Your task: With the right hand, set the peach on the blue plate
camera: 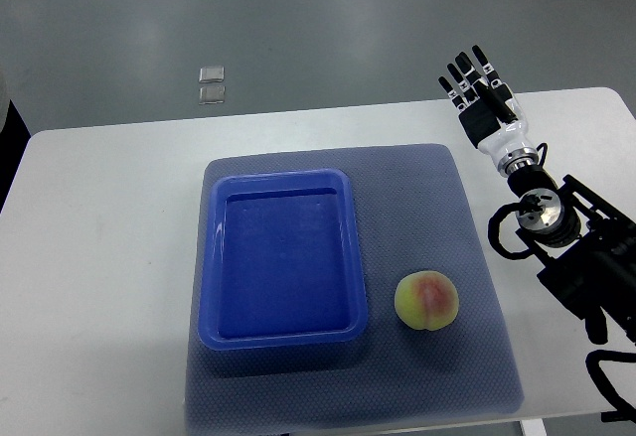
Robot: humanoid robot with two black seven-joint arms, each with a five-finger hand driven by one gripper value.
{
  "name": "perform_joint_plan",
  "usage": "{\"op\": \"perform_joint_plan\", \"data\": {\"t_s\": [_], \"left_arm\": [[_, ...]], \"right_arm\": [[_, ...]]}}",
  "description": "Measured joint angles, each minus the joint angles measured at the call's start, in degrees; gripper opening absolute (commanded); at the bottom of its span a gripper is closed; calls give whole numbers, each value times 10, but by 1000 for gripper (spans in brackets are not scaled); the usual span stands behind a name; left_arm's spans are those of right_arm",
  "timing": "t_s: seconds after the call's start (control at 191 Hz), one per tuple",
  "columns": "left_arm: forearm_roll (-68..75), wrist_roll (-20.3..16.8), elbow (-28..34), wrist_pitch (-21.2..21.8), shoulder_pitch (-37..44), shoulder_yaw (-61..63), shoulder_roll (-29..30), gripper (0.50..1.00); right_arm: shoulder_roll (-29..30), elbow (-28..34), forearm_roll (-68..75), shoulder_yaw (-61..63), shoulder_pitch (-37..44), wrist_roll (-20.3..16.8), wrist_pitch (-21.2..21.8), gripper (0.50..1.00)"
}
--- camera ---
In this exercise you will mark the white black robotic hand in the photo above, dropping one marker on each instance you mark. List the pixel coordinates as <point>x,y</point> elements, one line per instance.
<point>489,112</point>

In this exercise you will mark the yellow red peach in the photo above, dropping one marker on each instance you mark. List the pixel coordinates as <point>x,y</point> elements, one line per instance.
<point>426,300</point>

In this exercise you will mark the upper metal floor plate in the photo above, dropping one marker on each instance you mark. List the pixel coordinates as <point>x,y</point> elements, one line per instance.
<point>210,74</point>

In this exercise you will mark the grey blue textured mat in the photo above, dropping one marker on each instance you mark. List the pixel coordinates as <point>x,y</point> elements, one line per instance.
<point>412,215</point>

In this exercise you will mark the blue plastic tray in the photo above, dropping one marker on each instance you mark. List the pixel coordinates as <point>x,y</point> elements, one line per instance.
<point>282,263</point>

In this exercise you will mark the white table leg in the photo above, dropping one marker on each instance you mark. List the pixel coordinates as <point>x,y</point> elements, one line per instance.
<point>533,427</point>

